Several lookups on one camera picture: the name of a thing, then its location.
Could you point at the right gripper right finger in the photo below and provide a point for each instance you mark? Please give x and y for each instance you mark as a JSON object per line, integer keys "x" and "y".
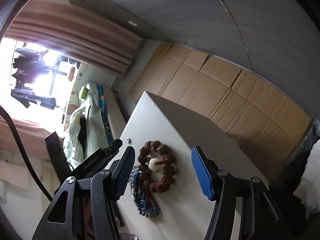
{"x": 206, "y": 172}

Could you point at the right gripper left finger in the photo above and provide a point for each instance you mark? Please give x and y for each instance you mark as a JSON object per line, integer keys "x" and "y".
{"x": 121, "y": 170}

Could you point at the light green duvet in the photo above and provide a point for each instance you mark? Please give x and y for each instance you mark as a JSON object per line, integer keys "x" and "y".
{"x": 86, "y": 132}

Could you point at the blue flower knot ornament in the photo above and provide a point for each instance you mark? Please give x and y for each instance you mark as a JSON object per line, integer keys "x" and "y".
{"x": 139, "y": 182}

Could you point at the flattened cardboard sheets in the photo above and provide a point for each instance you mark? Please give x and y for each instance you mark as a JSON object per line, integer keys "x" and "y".
{"x": 265, "y": 123}

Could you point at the hanging dark clothes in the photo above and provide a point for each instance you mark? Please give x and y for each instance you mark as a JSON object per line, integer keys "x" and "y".
{"x": 31, "y": 66}

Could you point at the pink curtain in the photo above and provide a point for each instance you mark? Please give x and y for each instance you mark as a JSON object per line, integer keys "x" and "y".
{"x": 76, "y": 33}

